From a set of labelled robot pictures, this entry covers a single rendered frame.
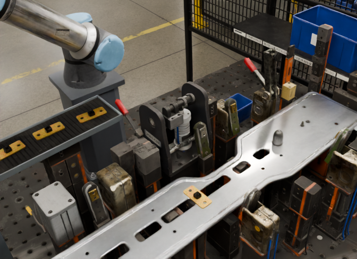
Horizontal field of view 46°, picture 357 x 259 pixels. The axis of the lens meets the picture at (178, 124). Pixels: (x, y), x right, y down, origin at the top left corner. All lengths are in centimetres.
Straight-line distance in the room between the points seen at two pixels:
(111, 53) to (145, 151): 32
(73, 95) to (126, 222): 52
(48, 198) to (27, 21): 45
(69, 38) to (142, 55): 271
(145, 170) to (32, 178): 68
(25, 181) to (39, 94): 190
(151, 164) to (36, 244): 54
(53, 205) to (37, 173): 73
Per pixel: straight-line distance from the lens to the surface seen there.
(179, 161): 133
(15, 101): 360
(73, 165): 126
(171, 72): 363
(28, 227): 162
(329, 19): 189
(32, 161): 114
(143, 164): 121
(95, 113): 124
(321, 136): 142
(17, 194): 175
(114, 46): 130
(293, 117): 148
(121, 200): 117
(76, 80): 149
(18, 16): 115
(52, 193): 111
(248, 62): 148
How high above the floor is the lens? 188
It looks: 38 degrees down
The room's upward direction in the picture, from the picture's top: 3 degrees counter-clockwise
